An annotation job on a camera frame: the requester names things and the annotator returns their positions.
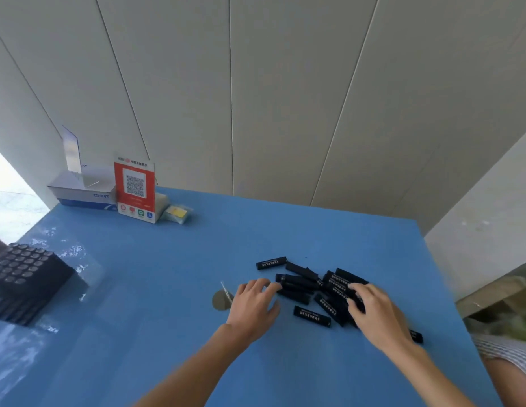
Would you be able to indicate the person's right thumb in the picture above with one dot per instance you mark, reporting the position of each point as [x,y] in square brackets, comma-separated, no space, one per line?
[354,309]

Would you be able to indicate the person's right forearm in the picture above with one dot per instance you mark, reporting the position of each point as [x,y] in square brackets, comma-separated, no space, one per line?
[424,377]

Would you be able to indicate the black block of packed batteries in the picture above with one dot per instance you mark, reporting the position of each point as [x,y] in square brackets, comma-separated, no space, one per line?
[27,271]

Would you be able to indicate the yellow item in clear bag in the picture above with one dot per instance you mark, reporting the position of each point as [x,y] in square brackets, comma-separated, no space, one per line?
[177,213]

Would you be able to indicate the round grey disc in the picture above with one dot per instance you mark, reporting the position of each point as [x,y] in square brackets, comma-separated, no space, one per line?
[221,300]

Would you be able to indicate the green plants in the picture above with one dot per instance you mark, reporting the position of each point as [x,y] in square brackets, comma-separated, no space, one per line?
[511,320]

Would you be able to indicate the pile of black batteries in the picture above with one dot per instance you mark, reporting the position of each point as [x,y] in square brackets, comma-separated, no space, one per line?
[305,281]

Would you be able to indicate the person's left hand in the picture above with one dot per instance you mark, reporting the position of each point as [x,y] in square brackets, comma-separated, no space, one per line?
[248,311]

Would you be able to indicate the person's left little finger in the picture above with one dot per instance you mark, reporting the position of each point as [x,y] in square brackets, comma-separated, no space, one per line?
[241,289]

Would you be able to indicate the red code sign stand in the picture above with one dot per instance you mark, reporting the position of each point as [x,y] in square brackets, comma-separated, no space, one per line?
[135,192]

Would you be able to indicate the white and blue cardboard box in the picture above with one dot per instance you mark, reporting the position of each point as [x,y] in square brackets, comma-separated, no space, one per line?
[82,190]

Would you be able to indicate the striped shorts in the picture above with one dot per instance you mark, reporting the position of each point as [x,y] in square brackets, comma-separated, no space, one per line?
[504,349]

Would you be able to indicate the person's left thumb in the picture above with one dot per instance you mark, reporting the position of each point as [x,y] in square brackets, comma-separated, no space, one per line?
[274,311]

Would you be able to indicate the person's right hand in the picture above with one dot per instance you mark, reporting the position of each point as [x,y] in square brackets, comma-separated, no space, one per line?
[379,320]

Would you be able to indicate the person's right leg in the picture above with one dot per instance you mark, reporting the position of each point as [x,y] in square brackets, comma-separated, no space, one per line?
[511,381]

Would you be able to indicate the clear plastic wrap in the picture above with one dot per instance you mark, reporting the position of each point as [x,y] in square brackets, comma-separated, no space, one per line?
[82,267]

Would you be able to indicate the person's left middle finger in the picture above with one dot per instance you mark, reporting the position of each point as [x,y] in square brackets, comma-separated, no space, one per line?
[261,285]

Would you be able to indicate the person's left forearm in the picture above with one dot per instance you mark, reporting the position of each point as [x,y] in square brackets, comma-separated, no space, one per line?
[195,372]

